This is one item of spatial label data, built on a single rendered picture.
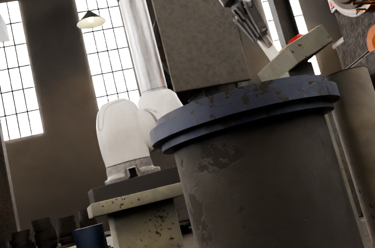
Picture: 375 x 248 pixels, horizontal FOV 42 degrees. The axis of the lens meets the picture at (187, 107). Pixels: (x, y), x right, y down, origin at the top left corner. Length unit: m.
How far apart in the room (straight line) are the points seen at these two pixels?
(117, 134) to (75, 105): 10.57
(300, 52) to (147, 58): 0.77
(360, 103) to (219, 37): 3.64
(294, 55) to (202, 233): 0.55
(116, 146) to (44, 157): 10.43
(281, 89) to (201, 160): 0.16
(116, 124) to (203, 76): 3.12
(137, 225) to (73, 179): 10.35
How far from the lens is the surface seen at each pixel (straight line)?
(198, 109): 0.68
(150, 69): 1.78
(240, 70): 4.83
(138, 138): 1.61
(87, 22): 10.81
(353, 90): 1.32
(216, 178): 0.71
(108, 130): 1.61
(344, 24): 2.72
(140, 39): 1.81
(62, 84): 12.31
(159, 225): 1.57
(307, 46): 1.18
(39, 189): 11.96
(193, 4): 4.92
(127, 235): 1.55
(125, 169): 1.58
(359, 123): 1.31
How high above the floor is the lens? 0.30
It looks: 10 degrees up
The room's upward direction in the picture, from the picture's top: 14 degrees counter-clockwise
